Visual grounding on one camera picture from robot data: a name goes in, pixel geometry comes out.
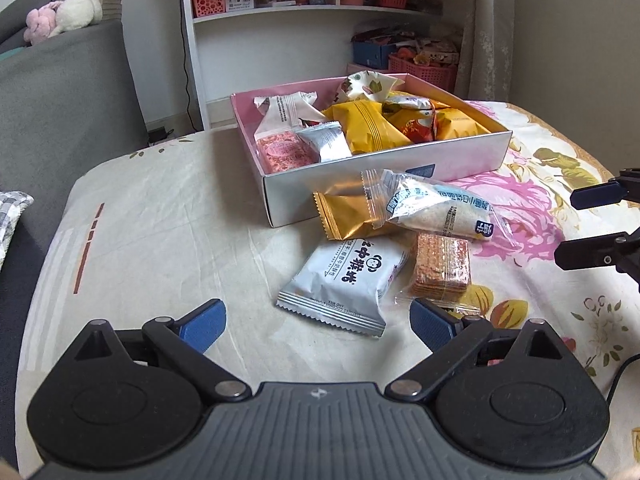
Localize small silver snack packet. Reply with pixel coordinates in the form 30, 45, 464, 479
296, 121, 353, 163

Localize grey white checkered cushion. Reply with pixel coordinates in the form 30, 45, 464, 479
0, 191, 35, 271

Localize large pink plastic basket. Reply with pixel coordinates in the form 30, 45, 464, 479
387, 54, 460, 93

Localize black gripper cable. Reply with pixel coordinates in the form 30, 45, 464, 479
605, 350, 640, 403

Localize clear packet of square crackers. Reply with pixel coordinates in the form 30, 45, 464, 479
395, 232, 483, 316

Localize silver white snack packet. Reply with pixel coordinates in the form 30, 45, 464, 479
276, 232, 411, 338

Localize pink perforated basket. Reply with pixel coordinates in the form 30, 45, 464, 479
192, 0, 228, 18

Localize pink cardboard box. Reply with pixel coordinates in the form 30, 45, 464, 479
230, 72, 515, 230

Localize white shelf unit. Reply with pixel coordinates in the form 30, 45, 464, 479
175, 0, 476, 131

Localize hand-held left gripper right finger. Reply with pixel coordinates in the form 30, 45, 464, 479
384, 298, 566, 403

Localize plain yellow snack packet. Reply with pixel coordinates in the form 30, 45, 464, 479
320, 101, 413, 156

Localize white yellow snack packet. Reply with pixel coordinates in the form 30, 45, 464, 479
382, 91, 436, 113

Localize pink snack packet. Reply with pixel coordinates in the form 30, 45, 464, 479
255, 130, 321, 176

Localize yellow packet with small label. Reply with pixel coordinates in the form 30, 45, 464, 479
434, 107, 493, 141

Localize white packet with green leaves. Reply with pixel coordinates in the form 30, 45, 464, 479
340, 71, 407, 102

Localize blue storage box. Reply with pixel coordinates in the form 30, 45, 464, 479
351, 40, 401, 71

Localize white pink plush toy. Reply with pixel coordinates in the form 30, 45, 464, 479
24, 0, 103, 45

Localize grey sofa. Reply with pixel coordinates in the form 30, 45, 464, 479
0, 0, 151, 386

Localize golden foil snack packet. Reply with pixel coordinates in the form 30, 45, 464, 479
312, 191, 418, 242

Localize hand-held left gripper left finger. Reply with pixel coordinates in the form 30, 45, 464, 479
75, 298, 251, 403

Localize black power cable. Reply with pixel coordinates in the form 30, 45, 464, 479
165, 30, 196, 136

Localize yellow packet with red print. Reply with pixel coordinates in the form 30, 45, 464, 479
387, 109, 438, 145

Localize clear packet with blue print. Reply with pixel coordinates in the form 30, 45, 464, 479
361, 169, 518, 247

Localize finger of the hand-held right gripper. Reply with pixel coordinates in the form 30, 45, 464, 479
570, 166, 640, 211
554, 227, 640, 281

